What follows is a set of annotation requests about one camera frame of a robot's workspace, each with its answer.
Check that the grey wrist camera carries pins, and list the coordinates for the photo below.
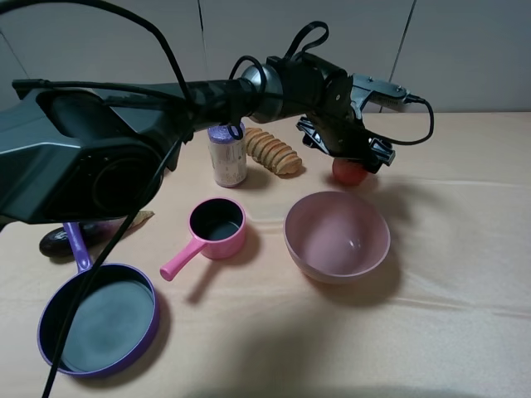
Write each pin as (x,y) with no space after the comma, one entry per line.
(366,89)

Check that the small pink saucepan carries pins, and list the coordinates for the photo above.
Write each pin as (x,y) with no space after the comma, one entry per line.
(218,231)

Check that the pink red peach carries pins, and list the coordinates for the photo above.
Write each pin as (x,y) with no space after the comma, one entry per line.
(348,173)

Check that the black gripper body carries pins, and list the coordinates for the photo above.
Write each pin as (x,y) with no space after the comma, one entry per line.
(316,88)

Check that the pink bowl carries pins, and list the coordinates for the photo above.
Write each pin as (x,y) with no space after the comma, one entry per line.
(336,237)

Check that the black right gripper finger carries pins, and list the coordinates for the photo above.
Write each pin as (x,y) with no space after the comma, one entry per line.
(316,133)

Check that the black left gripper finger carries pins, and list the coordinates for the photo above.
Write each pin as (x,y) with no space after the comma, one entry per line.
(380,152)

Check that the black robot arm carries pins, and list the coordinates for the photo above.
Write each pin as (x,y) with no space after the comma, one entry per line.
(82,151)

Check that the purple frying pan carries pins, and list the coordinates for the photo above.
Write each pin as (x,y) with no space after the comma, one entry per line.
(115,323)

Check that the purple-capped wrapped roll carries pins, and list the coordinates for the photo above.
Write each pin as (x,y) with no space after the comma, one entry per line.
(228,154)

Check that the dark purple eggplant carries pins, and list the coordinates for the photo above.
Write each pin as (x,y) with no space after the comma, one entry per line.
(55,244)

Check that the sliced bread loaf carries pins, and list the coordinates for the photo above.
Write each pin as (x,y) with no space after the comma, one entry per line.
(271,153)

